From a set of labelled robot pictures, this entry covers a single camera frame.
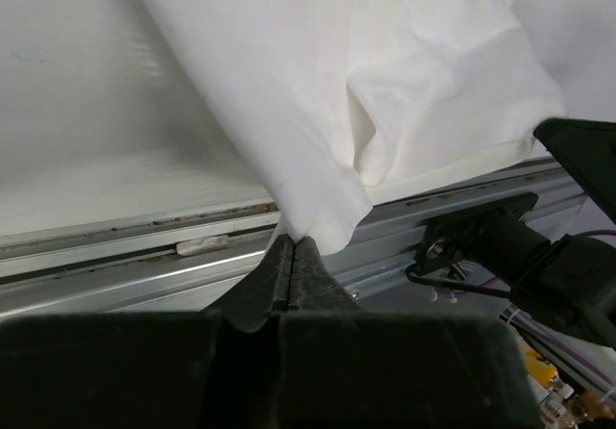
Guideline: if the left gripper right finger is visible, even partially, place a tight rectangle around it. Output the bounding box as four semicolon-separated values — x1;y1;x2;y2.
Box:
288;238;361;312

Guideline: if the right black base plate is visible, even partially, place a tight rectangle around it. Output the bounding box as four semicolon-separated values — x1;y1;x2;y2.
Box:
407;192;538;277

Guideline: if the white t shirt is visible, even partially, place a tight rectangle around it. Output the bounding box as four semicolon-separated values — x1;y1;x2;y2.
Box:
142;0;564;255

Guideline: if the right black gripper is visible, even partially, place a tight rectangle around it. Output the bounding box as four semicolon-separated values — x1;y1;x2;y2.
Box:
533;118;616;222

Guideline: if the aluminium frame rail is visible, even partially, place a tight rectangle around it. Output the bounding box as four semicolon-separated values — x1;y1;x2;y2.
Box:
1;159;586;318

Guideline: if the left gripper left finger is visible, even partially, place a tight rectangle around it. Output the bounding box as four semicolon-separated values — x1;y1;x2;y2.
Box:
201;235;294;333

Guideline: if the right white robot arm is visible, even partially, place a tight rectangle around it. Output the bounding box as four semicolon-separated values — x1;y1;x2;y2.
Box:
470;118;615;347

